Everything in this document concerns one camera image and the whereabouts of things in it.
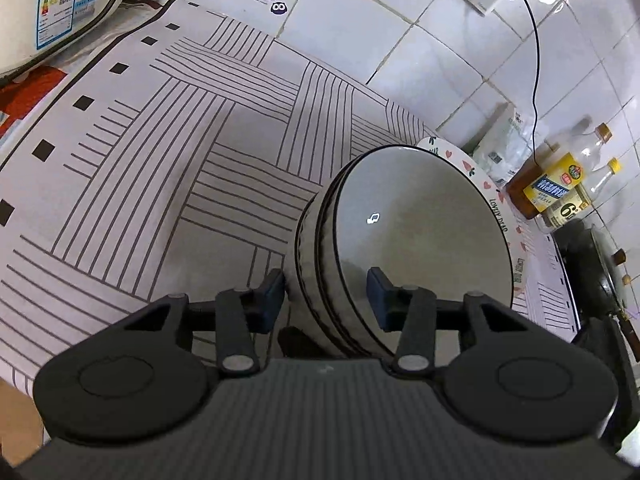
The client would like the small white bowl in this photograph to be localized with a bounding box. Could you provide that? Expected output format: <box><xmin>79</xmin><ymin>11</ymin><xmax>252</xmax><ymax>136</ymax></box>
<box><xmin>284</xmin><ymin>200</ymin><xmax>354</xmax><ymax>358</ymax></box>

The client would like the black power cable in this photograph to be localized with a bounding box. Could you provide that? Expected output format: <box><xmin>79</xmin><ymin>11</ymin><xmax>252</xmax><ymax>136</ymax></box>
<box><xmin>519</xmin><ymin>0</ymin><xmax>544</xmax><ymax>168</ymax></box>

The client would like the black wok with handle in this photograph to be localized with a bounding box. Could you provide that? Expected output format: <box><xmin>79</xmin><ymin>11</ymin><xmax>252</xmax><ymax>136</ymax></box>
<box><xmin>552</xmin><ymin>219</ymin><xmax>639</xmax><ymax>362</ymax></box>

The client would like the cream rice cooker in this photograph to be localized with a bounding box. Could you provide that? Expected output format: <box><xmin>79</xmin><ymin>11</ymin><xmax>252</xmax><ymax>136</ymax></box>
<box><xmin>1</xmin><ymin>0</ymin><xmax>122</xmax><ymax>84</ymax></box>

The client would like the pink rabbit print plate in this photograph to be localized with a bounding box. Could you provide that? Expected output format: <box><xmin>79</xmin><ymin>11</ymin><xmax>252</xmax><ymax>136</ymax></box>
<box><xmin>416</xmin><ymin>136</ymin><xmax>529</xmax><ymax>297</ymax></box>

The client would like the striped table mat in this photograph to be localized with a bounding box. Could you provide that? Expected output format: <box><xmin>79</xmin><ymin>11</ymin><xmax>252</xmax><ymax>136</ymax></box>
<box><xmin>1</xmin><ymin>0</ymin><xmax>578</xmax><ymax>393</ymax></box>

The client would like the white salt bag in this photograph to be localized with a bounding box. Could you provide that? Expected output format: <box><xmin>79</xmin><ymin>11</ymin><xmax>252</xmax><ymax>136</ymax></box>
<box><xmin>472</xmin><ymin>104</ymin><xmax>533</xmax><ymax>188</ymax></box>

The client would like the yellow label cooking wine bottle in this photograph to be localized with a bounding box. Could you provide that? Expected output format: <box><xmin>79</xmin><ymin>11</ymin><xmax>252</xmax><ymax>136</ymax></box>
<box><xmin>506</xmin><ymin>122</ymin><xmax>613</xmax><ymax>220</ymax></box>

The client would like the large white ribbed bowl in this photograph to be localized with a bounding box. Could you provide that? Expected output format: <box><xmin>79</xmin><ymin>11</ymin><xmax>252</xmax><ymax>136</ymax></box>
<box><xmin>317</xmin><ymin>145</ymin><xmax>514</xmax><ymax>359</ymax></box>

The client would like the clear vinegar bottle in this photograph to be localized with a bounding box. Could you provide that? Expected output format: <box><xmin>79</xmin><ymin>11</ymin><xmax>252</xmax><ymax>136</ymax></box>
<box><xmin>536</xmin><ymin>158</ymin><xmax>622</xmax><ymax>233</ymax></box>

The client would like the medium white ribbed bowl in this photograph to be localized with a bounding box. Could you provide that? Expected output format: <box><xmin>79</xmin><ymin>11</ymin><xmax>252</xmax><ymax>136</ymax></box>
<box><xmin>294</xmin><ymin>184</ymin><xmax>386</xmax><ymax>361</ymax></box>

